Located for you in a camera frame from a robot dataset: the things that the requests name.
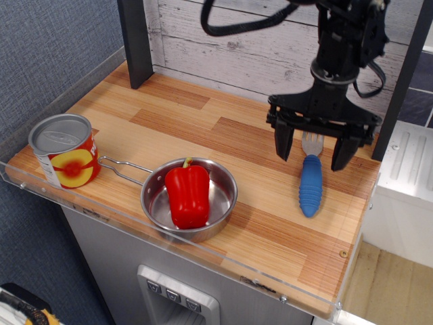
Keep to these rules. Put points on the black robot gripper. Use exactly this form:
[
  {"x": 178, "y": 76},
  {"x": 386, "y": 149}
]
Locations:
[{"x": 323, "y": 109}]

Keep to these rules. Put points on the blue handled metal fork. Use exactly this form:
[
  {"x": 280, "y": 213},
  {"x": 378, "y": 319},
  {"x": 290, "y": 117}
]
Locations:
[{"x": 311, "y": 183}]

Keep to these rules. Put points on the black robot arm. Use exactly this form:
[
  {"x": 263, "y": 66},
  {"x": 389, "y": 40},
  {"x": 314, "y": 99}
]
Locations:
[{"x": 351, "y": 36}]

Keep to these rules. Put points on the small steel saucepan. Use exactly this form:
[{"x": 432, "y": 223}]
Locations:
[{"x": 154, "y": 196}]

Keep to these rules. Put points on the white toy sink counter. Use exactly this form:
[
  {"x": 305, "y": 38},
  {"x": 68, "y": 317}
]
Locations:
[{"x": 399, "y": 216}]

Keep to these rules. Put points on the red bell pepper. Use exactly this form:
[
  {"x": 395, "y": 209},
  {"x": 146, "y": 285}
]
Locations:
[{"x": 188, "y": 193}]

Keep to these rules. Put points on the silver dispenser panel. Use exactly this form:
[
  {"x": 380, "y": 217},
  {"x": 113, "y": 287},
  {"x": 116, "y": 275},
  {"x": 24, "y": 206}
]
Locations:
[{"x": 169, "y": 301}]

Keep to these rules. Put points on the grey toy fridge cabinet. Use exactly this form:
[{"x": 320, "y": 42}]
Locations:
[{"x": 114, "y": 256}]

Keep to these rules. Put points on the red yellow tin can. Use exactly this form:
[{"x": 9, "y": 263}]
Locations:
[{"x": 66, "y": 150}]

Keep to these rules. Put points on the black yellow object corner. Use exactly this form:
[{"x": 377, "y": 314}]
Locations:
[{"x": 20, "y": 306}]

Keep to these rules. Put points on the right dark grey post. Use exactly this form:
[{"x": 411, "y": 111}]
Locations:
[{"x": 416, "y": 45}]

